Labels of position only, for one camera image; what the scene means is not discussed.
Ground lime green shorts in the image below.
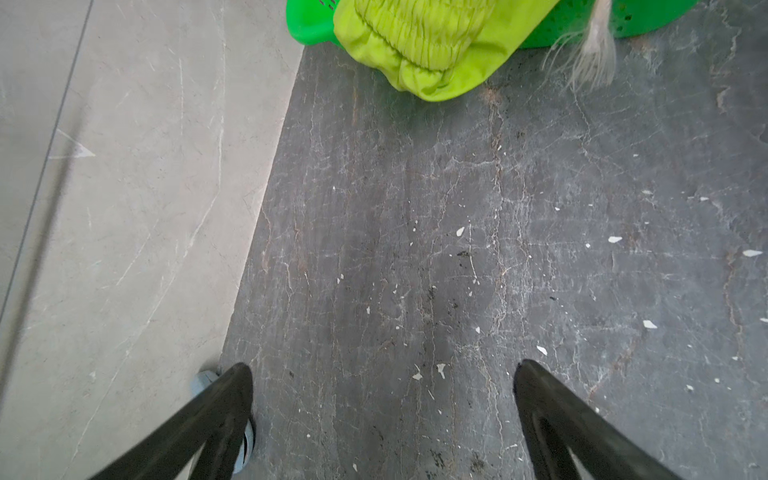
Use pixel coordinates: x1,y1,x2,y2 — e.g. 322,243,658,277
333,0,559,102

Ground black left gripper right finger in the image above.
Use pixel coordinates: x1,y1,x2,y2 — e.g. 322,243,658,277
513,359,679,479

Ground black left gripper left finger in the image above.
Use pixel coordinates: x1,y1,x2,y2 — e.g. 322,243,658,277
94,362,253,479

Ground grey oval case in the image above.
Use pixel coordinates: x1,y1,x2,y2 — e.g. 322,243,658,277
190,370,256,475

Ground green plastic basket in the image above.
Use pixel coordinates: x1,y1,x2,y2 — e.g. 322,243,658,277
286,0,696,49

